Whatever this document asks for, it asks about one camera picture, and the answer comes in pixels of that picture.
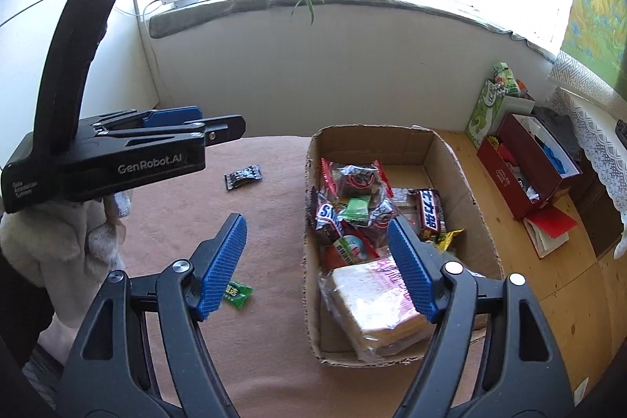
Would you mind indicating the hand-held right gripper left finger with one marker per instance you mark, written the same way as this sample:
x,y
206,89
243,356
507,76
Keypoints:
x,y
220,271

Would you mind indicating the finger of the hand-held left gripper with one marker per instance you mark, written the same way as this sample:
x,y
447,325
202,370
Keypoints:
x,y
169,117
223,129

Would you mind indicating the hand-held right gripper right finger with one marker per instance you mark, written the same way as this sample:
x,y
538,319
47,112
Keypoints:
x,y
414,271

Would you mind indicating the dark chocolate bar wrapper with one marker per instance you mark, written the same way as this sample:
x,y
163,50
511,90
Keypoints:
x,y
431,212

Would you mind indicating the cardboard box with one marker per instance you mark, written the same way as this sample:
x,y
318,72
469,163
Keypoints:
x,y
313,281

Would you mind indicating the clear chocolate cake packet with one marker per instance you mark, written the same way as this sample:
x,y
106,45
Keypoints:
x,y
357,178
383,216

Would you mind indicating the person's left forearm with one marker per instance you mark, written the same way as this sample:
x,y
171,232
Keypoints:
x,y
49,251

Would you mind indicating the yellow snack packet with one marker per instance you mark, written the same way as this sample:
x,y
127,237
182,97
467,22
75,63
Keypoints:
x,y
449,240

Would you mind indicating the black candy packet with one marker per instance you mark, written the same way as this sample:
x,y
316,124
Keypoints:
x,y
242,177

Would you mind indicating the clear sandwich bread packet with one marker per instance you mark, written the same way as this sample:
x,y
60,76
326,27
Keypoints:
x,y
372,305

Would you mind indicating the red and green snack packet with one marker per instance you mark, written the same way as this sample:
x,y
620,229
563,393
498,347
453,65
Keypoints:
x,y
350,249

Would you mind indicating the green square candy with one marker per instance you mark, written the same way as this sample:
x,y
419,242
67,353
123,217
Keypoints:
x,y
356,208

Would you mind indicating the brown chocolate bar wrapper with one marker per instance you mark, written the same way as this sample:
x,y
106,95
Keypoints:
x,y
327,219

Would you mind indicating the red open box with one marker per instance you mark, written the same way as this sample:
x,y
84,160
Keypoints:
x,y
519,173

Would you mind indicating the red booklet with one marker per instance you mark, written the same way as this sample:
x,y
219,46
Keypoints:
x,y
551,227

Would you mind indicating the green carton box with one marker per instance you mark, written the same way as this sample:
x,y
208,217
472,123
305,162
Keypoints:
x,y
482,114

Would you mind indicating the wooden cabinet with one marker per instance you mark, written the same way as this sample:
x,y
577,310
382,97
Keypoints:
x,y
605,222

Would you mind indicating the green drink packet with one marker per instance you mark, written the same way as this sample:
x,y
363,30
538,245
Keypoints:
x,y
504,80

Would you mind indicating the lace covered cabinet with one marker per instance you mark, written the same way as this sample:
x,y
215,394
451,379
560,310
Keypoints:
x,y
597,124

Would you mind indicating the black object on cabinet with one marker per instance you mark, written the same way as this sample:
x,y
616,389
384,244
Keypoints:
x,y
621,128

